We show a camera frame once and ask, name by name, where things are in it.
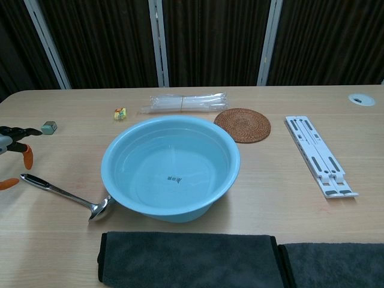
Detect metal ladle black handle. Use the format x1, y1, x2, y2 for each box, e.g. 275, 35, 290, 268
19, 173, 115, 223

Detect small yellow snack packet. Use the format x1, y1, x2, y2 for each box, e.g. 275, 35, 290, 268
112, 107, 128, 121

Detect white folding laptop stand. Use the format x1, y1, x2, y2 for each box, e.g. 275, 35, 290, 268
284, 115, 359, 199

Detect white desk cable grommet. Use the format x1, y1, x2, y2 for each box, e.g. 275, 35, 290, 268
347, 93, 376, 107

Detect dark grey folded towel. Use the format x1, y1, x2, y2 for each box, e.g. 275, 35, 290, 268
278, 243, 384, 288
97, 230, 286, 288

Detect light blue bowl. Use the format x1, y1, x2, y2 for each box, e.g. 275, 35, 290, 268
100, 116, 241, 224

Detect round woven rattan coaster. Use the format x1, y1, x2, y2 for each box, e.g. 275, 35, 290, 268
213, 107, 272, 144

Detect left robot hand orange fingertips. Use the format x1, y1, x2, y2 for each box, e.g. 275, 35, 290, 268
0, 125, 43, 191

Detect small grey-green cube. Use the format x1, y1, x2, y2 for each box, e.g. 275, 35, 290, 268
41, 121, 58, 135

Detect grey partition frame post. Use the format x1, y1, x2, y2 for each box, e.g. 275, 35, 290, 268
149, 0, 170, 88
256, 0, 283, 86
23, 0, 72, 90

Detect bundle of clear wrapped straws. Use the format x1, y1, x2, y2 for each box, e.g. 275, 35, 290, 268
138, 92, 230, 115

